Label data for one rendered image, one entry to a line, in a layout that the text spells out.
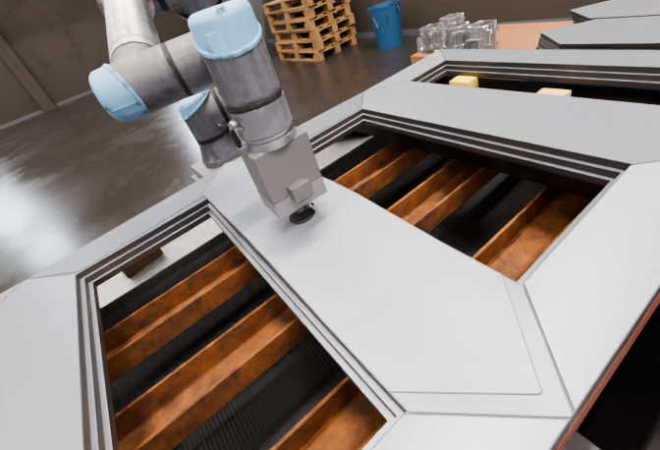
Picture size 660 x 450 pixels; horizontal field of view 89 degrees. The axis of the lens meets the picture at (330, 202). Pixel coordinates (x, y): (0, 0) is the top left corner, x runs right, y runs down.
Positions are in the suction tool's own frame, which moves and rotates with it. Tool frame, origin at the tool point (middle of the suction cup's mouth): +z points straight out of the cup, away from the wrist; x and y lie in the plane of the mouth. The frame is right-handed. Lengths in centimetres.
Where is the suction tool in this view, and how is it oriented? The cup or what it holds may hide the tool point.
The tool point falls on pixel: (304, 220)
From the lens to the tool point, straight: 55.5
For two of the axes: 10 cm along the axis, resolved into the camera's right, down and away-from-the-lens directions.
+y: 8.0, -5.1, 3.3
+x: -5.4, -3.7, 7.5
